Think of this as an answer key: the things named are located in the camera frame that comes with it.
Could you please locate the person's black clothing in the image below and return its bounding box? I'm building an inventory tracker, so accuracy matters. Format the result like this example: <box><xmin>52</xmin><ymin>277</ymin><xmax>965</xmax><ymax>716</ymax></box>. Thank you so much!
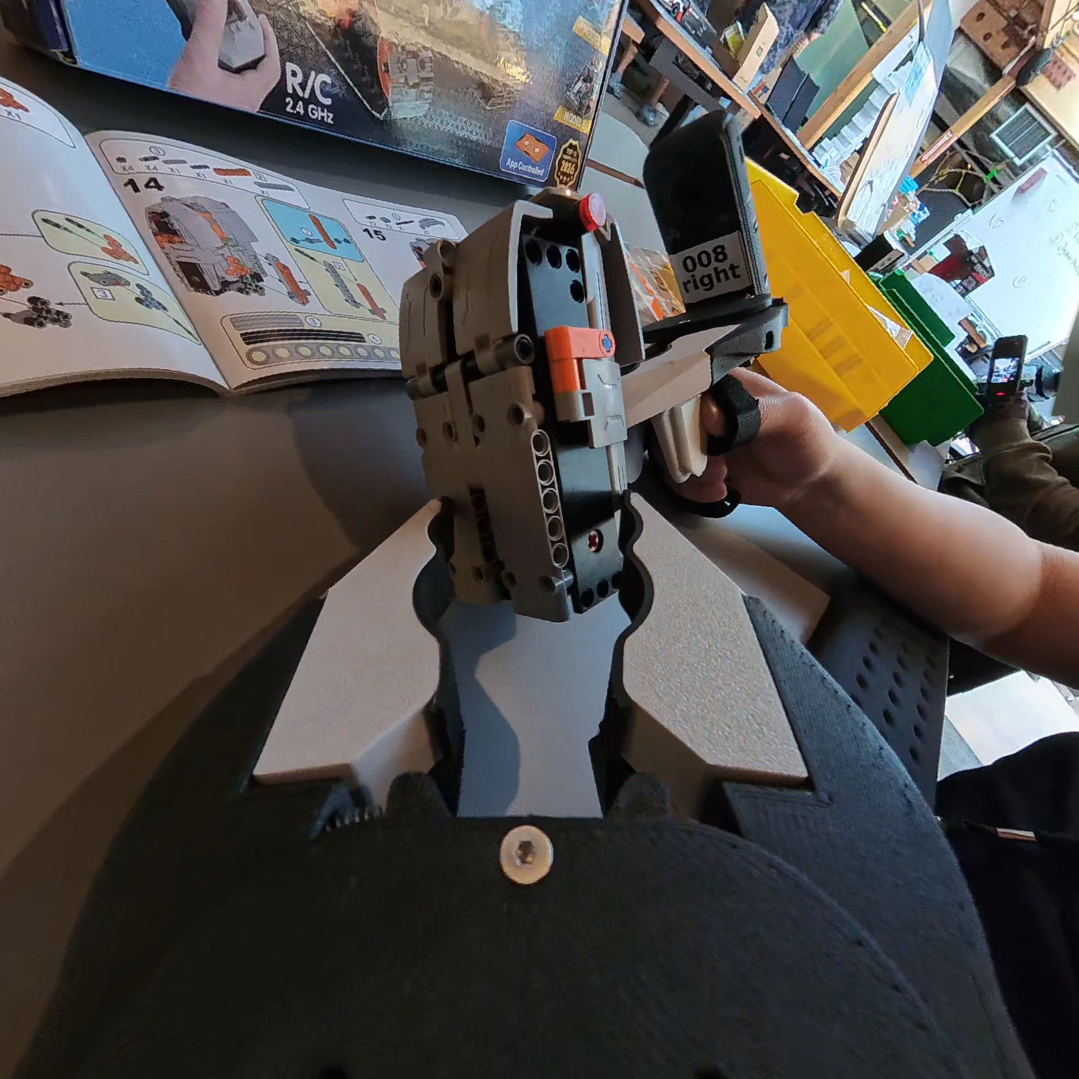
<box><xmin>935</xmin><ymin>732</ymin><xmax>1079</xmax><ymax>1079</ymax></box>

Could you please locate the clear bag of orange parts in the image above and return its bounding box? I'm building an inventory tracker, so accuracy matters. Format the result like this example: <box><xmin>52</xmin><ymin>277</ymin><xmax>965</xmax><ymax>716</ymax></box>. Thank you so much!
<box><xmin>627</xmin><ymin>246</ymin><xmax>687</xmax><ymax>324</ymax></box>

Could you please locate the white leaning board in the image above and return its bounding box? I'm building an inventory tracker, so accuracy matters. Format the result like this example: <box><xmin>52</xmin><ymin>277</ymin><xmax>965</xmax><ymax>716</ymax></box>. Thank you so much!
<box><xmin>838</xmin><ymin>0</ymin><xmax>963</xmax><ymax>232</ymax></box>

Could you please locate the grey orange brick robot model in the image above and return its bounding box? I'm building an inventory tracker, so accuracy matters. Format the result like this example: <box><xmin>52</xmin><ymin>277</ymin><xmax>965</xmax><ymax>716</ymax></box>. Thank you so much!
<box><xmin>397</xmin><ymin>188</ymin><xmax>645</xmax><ymax>623</ymax></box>

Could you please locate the yellow plastic bin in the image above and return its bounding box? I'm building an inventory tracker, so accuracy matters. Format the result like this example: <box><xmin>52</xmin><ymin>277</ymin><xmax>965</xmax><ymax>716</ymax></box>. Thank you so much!
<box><xmin>745</xmin><ymin>159</ymin><xmax>932</xmax><ymax>433</ymax></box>

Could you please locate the blue robot kit box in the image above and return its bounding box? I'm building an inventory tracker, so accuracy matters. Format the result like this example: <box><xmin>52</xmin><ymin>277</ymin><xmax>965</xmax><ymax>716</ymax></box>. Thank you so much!
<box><xmin>25</xmin><ymin>0</ymin><xmax>629</xmax><ymax>188</ymax></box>

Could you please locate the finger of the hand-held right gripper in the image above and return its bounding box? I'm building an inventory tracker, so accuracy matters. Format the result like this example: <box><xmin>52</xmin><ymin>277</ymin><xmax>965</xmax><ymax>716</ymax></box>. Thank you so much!
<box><xmin>622</xmin><ymin>344</ymin><xmax>734</xmax><ymax>435</ymax></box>

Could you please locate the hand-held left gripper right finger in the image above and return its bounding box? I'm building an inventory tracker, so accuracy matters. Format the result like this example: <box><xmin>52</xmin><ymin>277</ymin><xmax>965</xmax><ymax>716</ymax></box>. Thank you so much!
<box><xmin>589</xmin><ymin>493</ymin><xmax>830</xmax><ymax>819</ymax></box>

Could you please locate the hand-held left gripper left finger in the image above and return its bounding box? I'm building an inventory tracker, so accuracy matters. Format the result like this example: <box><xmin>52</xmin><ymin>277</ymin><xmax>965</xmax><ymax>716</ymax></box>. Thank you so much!
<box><xmin>252</xmin><ymin>496</ymin><xmax>464</xmax><ymax>814</ymax></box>

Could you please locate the grey desk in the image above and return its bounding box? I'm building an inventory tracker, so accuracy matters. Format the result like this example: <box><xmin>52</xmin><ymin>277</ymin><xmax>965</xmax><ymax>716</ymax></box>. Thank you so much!
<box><xmin>0</xmin><ymin>25</ymin><xmax>954</xmax><ymax>886</ymax></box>

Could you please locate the open instruction booklet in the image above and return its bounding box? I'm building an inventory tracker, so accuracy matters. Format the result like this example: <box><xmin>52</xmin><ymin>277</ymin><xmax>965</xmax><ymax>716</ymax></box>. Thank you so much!
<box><xmin>0</xmin><ymin>76</ymin><xmax>468</xmax><ymax>398</ymax></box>

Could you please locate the person's right forearm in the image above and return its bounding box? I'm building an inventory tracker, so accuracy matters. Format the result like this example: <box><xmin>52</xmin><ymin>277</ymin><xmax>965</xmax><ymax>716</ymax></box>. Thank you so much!
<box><xmin>801</xmin><ymin>429</ymin><xmax>1079</xmax><ymax>694</ymax></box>

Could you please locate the person's right hand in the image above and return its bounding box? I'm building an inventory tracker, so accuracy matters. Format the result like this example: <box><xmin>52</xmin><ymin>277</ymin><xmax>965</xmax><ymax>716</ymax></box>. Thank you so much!
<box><xmin>674</xmin><ymin>369</ymin><xmax>845</xmax><ymax>516</ymax></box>

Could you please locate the wall air conditioner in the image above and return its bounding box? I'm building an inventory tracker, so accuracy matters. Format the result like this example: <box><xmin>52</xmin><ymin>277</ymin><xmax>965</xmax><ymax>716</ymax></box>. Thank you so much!
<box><xmin>990</xmin><ymin>105</ymin><xmax>1057</xmax><ymax>164</ymax></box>

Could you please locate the green plastic bin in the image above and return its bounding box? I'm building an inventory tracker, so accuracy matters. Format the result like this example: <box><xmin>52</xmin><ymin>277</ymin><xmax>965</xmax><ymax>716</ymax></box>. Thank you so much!
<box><xmin>868</xmin><ymin>270</ymin><xmax>986</xmax><ymax>447</ymax></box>

